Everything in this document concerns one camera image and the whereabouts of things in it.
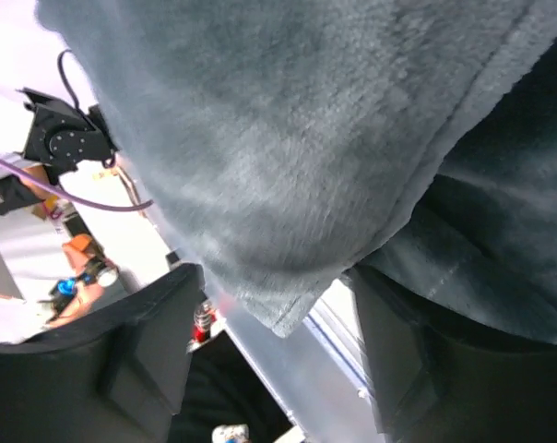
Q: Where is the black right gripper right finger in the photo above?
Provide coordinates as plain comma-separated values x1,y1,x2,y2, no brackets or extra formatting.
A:
347,266,557,443

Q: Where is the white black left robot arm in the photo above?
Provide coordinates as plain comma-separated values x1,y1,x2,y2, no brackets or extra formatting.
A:
0,87,115,172

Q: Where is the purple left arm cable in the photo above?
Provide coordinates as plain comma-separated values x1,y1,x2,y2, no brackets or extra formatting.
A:
0,150,155,214

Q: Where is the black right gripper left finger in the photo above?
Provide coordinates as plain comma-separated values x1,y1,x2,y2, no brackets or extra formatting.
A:
0,264,203,443

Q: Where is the aluminium front rail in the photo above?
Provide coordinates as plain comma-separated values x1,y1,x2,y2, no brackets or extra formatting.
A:
219,281,384,442

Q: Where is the grey zebra pillowcase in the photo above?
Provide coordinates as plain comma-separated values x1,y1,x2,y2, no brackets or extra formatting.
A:
36,1,557,344

